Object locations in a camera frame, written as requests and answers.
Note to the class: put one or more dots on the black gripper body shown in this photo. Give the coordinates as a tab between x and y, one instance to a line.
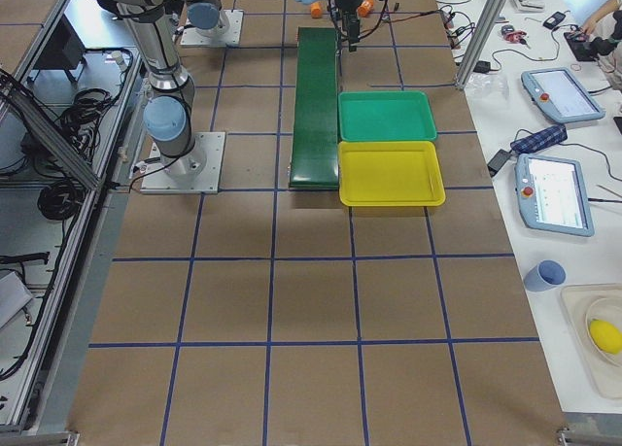
346	0

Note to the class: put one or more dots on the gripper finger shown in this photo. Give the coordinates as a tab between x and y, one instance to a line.
353	40

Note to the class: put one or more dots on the plain orange cylinder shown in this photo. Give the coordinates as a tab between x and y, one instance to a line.
365	8

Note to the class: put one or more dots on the orange cylinder labelled 4680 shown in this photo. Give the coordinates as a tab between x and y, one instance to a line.
316	10

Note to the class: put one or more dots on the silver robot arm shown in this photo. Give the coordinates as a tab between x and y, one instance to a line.
166	115

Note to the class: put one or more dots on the green plastic tray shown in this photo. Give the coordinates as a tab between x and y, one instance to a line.
375	116

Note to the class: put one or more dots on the green conveyor belt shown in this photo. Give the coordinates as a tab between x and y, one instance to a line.
314	163

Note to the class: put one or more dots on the yellow plastic tray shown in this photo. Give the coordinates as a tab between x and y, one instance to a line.
390	174

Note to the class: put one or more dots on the black power adapter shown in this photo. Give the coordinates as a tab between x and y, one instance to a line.
497	162

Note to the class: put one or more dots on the far teach pendant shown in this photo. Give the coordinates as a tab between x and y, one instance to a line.
560	96

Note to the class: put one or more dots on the teach pendant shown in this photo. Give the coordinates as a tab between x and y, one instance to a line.
560	96
552	196

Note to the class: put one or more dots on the plaid pencil case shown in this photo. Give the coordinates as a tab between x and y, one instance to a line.
541	140

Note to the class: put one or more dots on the near teach pendant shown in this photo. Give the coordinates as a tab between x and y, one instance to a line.
552	196

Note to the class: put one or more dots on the blue plastic cup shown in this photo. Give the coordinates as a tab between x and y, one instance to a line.
545	276

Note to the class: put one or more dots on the beige tray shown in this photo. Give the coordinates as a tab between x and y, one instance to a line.
587	303

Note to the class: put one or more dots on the yellow lemon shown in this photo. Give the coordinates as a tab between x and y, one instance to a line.
606	336

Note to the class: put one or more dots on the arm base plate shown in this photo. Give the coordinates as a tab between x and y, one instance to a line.
196	172
212	28

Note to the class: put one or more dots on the aluminium frame post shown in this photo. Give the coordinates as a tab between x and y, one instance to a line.
488	16

